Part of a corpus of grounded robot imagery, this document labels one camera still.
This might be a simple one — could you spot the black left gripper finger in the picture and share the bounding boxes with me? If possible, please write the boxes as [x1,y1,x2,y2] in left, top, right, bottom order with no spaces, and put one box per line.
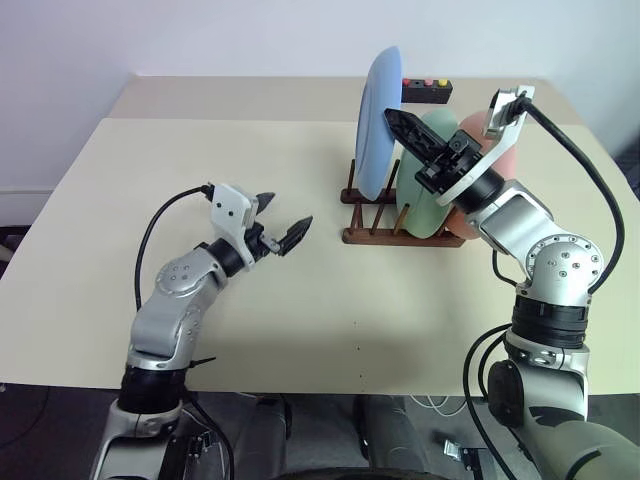
[274,215,315,258]
[254,190,278,216]

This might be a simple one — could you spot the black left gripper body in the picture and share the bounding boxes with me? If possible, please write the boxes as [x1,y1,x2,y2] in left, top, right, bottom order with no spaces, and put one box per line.
[243,194,282,261]

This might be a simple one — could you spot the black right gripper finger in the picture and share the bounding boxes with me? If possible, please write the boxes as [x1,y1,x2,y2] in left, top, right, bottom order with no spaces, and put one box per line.
[382,108,452,170]

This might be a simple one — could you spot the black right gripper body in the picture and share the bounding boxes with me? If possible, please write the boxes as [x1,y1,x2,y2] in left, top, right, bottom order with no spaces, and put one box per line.
[414,130,484,195]

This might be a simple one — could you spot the blue plate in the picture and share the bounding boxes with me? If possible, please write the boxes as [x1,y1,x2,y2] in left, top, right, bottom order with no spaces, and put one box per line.
[355,45,405,200]

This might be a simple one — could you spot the red plate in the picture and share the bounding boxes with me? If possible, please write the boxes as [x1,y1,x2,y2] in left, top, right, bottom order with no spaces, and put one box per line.
[444,110,521,241]

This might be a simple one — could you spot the green plate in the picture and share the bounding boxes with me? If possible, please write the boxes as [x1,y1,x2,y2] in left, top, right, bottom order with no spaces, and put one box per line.
[394,108,464,240]

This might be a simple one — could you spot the wooden dish rack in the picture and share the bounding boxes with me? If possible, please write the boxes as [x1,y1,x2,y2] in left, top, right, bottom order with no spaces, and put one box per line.
[339,158,467,247]

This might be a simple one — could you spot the black button box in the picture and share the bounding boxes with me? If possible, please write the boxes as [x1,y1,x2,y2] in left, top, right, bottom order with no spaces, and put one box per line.
[402,78,454,104]

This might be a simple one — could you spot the dark grey rounded shape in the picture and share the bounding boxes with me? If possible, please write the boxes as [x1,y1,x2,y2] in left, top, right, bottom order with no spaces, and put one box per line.
[234,394,304,480]
[353,394,434,480]

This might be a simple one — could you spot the black object beside table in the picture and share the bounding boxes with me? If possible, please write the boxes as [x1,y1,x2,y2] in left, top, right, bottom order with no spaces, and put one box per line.
[0,224,32,281]

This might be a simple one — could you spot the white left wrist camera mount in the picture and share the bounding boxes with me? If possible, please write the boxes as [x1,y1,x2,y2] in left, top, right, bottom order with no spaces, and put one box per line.
[207,183,261,266]

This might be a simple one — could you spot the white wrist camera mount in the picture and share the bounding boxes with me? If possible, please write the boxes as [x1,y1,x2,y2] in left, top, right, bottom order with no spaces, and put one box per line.
[435,84,537,207]
[207,183,261,266]

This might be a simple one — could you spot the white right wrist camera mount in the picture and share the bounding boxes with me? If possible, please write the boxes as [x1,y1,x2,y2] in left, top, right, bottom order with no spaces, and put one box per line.
[435,84,537,207]

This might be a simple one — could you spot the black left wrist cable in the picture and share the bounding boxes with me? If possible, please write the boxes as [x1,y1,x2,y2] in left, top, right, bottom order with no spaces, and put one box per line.
[133,184,216,309]

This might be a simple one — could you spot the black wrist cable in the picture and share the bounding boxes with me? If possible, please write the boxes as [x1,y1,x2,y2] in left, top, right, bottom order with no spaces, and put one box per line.
[514,92,626,296]
[133,184,216,309]

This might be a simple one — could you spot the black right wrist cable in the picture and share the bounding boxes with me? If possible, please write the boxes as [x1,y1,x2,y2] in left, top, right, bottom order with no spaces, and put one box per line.
[514,92,626,296]

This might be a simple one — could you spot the black left arm lower cable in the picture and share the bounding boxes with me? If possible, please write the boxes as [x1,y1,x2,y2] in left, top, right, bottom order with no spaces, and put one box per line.
[182,392,236,480]

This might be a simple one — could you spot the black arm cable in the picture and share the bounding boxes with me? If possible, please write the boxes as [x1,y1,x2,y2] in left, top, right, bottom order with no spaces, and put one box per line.
[462,323,524,480]
[182,392,236,480]

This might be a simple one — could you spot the black right arm lower cable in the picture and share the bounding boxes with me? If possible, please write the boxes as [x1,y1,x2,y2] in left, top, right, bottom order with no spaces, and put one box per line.
[462,323,524,480]

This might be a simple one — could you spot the thin white cable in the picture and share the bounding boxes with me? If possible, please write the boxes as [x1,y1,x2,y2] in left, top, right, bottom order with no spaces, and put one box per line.
[409,393,469,417]

